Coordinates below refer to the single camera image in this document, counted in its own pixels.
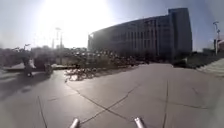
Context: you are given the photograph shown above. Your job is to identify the dark vehicle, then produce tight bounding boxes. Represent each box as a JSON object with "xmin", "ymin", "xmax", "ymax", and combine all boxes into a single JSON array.
[{"xmin": 21, "ymin": 54, "xmax": 54, "ymax": 78}]

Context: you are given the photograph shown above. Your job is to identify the robot's own part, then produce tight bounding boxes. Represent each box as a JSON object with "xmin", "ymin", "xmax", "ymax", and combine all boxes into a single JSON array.
[
  {"xmin": 134, "ymin": 116, "xmax": 146, "ymax": 128},
  {"xmin": 69, "ymin": 117, "xmax": 81, "ymax": 128}
]

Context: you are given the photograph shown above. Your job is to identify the lamp pole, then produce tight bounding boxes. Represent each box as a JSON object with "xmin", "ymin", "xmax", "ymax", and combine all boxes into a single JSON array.
[{"xmin": 213, "ymin": 20, "xmax": 222, "ymax": 56}]

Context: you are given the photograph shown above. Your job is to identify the concrete wall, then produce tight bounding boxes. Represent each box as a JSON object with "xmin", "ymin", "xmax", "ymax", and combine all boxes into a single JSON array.
[{"xmin": 173, "ymin": 51, "xmax": 224, "ymax": 69}]

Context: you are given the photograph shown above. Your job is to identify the grey paved plaza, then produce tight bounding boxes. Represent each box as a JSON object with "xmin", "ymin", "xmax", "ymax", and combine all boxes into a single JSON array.
[{"xmin": 0, "ymin": 63, "xmax": 224, "ymax": 128}]

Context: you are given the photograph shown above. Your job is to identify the wide concrete steps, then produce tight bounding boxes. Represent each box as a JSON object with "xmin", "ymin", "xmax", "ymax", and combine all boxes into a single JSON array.
[{"xmin": 196, "ymin": 58, "xmax": 224, "ymax": 78}]

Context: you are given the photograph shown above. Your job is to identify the large curved dark building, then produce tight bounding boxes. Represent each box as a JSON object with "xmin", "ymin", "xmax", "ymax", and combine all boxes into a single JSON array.
[{"xmin": 87, "ymin": 7, "xmax": 194, "ymax": 63}]

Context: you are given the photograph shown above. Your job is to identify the row of parked bicycles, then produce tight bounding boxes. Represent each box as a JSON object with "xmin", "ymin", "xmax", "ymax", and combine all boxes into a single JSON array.
[{"xmin": 63, "ymin": 49, "xmax": 148, "ymax": 83}]

